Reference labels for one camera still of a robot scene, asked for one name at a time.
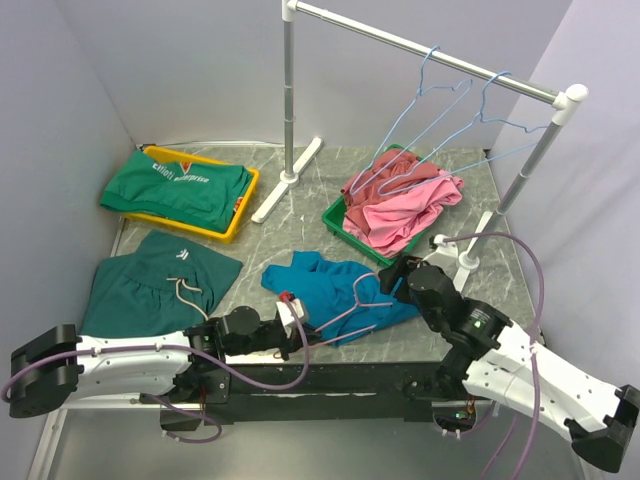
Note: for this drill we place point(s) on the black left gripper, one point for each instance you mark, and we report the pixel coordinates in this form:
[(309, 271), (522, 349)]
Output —
[(288, 345)]

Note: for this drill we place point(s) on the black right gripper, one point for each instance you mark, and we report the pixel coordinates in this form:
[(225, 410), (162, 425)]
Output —
[(389, 275)]

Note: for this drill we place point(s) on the pink wire hanger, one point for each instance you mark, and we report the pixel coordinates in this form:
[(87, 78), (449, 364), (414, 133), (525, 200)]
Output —
[(359, 310)]

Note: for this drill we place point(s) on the teal blue t shirt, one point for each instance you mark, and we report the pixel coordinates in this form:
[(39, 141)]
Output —
[(317, 282)]

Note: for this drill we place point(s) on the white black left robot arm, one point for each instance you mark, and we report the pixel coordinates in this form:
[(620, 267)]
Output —
[(61, 366)]

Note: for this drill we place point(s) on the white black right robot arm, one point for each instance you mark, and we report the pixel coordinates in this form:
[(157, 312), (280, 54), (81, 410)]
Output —
[(492, 357)]

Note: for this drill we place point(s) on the pink t shirt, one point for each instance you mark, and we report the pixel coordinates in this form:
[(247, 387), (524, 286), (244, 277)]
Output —
[(389, 225)]

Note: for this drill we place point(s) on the green printed t shirt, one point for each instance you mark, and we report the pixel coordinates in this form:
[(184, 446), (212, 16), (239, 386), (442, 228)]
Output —
[(202, 195)]

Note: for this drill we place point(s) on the maroon t shirt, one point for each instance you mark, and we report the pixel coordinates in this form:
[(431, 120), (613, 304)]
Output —
[(392, 170)]

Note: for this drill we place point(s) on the dark green shorts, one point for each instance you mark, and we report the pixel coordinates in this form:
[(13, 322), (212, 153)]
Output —
[(168, 284)]

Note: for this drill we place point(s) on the green plastic tray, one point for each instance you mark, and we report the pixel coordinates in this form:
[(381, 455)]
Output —
[(334, 215)]

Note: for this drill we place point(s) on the yellow plastic tray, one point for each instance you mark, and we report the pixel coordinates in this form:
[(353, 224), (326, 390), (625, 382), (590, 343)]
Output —
[(163, 155)]

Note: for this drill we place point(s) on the silver white clothes rack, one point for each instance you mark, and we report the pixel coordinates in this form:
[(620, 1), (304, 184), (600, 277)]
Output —
[(565, 103)]

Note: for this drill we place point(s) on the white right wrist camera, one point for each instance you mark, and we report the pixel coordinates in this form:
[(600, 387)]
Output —
[(442, 254)]

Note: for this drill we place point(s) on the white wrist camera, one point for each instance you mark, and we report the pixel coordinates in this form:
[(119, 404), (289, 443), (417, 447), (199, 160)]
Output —
[(291, 311), (442, 254)]

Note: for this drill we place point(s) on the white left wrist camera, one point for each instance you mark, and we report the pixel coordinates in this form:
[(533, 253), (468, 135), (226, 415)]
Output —
[(291, 311)]

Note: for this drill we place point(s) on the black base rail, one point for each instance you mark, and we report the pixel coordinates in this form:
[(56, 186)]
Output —
[(329, 391)]

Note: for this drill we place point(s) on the blue wire hanger right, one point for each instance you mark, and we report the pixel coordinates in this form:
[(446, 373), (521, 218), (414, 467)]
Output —
[(478, 118)]

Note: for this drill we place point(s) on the blue wire hanger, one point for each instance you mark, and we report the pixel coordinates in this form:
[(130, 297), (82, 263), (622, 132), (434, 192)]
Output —
[(425, 95), (478, 118)]

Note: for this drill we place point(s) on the blue wire hanger middle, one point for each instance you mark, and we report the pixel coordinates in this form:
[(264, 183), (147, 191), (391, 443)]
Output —
[(425, 95)]

